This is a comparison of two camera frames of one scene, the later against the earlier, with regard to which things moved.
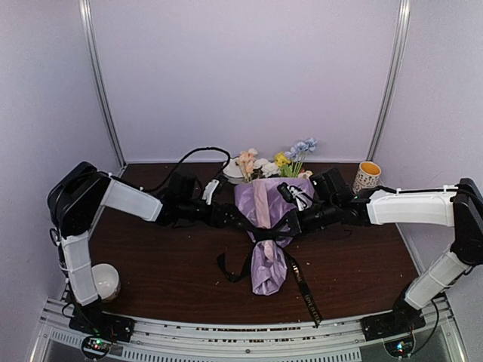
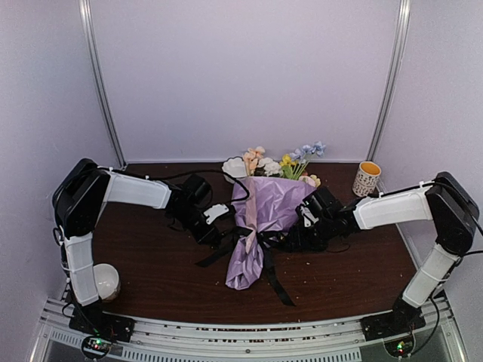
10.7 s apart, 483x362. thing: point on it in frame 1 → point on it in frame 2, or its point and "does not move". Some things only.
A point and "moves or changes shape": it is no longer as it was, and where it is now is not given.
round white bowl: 106,280 does not move
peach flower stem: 247,161 moves or changes shape
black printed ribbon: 279,235 → 263,237
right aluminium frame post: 393,78 does not move
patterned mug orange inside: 367,176 does not move
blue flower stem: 298,152 moves or changes shape
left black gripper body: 210,219 → 198,234
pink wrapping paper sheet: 263,209 moves or changes shape
